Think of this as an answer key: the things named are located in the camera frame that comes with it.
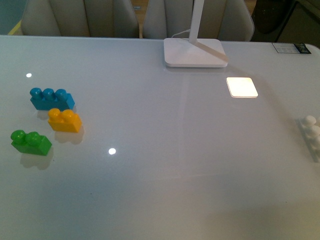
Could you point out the white desk lamp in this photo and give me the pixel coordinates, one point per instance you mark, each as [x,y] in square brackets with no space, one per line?
[194,52]

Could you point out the beige chair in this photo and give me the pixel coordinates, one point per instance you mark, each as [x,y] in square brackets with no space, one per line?
[80,18]
[225,20]

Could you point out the yellow two-stud block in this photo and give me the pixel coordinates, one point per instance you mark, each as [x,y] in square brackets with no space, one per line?
[64,121]

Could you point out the white studded base plate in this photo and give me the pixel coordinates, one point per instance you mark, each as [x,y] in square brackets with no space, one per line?
[309,127]

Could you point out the blue three-stud block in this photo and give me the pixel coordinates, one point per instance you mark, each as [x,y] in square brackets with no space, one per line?
[47,99]

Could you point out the green two-stud block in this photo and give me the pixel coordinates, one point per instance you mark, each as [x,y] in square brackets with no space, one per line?
[30,143]

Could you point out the dark label sticker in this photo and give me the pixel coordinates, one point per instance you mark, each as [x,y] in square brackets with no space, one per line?
[291,48]

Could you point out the right beige chair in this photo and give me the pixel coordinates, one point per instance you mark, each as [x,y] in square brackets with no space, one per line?
[225,20]

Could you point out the left beige chair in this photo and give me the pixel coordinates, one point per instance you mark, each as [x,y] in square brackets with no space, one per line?
[80,18]

